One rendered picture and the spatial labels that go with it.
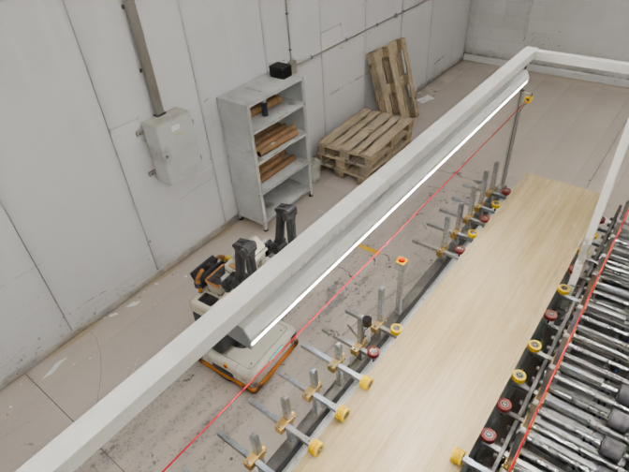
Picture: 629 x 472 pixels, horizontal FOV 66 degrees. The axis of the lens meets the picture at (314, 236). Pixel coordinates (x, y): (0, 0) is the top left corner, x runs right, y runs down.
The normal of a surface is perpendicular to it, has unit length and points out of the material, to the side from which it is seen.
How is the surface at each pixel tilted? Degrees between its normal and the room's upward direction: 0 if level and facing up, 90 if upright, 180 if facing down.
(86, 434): 0
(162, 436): 0
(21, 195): 90
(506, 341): 0
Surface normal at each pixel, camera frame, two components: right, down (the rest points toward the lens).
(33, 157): 0.79, 0.34
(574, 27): -0.61, 0.52
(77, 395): -0.06, -0.78
